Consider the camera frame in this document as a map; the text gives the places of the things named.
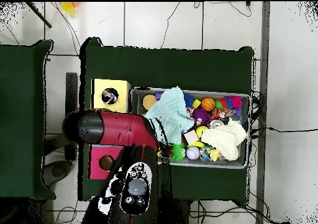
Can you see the mint green cloth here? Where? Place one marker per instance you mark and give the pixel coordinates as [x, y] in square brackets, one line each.
[174, 114]

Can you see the colourful polka dot cloth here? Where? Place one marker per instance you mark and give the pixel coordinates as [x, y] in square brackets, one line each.
[110, 96]

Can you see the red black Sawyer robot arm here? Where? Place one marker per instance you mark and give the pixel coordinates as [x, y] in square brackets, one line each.
[119, 129]

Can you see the wooden box with three holes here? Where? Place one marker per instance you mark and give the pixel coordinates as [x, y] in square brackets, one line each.
[99, 86]

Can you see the shallow clear mesh bin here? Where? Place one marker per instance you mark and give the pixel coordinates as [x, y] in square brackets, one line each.
[233, 163]

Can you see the peach orange ball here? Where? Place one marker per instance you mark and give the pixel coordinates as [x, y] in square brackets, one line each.
[149, 102]

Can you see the green spiky ball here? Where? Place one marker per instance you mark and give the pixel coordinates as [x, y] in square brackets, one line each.
[179, 152]

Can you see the yellow ball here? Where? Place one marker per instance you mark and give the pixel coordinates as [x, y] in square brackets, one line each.
[201, 131]

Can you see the white toy baseball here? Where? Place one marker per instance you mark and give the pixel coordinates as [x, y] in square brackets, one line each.
[193, 153]

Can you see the orange toy basketball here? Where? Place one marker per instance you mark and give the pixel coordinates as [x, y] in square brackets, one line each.
[208, 104]

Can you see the cream yellow cloth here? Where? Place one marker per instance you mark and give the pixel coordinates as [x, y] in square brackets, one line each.
[226, 139]

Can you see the pink spiky ball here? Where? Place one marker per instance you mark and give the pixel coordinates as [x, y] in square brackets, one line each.
[235, 102]

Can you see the black chair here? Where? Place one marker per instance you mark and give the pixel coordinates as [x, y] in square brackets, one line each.
[72, 90]

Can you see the grey metal beam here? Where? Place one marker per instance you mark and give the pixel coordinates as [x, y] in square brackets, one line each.
[263, 60]

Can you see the green cloth side table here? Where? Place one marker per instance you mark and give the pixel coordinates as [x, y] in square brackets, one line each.
[22, 120]

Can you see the yellow floor object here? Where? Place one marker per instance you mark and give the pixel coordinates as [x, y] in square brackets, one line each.
[68, 8]

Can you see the black rod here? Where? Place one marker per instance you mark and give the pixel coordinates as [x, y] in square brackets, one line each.
[39, 14]

